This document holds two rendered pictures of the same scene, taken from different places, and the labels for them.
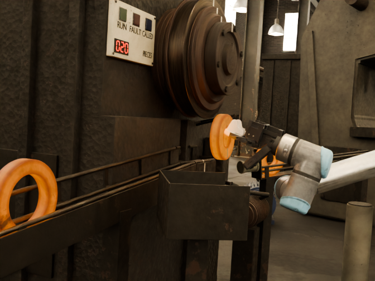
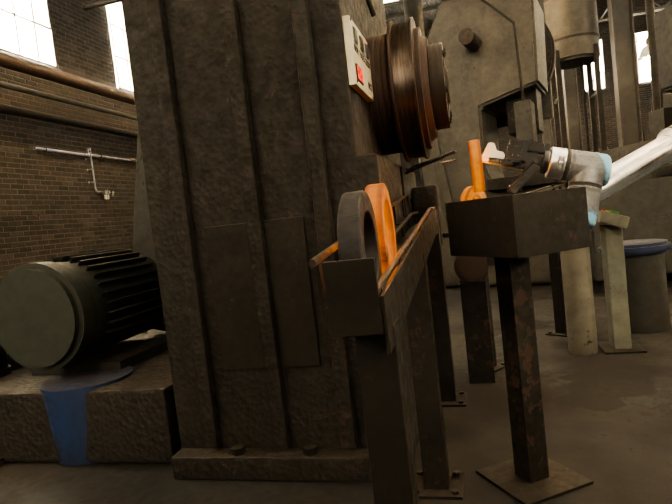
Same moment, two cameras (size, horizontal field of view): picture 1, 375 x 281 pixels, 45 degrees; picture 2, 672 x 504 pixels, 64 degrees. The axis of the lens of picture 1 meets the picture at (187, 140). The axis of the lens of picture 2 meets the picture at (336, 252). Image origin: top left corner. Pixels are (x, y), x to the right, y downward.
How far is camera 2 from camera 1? 0.66 m
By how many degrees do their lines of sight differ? 11
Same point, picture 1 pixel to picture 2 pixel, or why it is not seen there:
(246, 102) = not seen: hidden behind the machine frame
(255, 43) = not seen: hidden behind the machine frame
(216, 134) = (478, 160)
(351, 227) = (570, 261)
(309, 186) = (596, 195)
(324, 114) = (453, 172)
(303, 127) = not seen: hidden behind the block
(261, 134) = (526, 152)
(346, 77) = (471, 127)
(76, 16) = (306, 42)
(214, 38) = (436, 60)
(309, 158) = (590, 165)
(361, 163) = (621, 169)
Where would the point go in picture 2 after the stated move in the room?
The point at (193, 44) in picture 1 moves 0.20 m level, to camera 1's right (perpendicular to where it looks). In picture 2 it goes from (420, 68) to (480, 65)
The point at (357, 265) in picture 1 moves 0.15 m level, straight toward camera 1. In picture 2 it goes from (585, 301) to (595, 307)
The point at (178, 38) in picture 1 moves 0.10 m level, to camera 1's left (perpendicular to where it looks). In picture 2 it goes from (403, 62) to (371, 64)
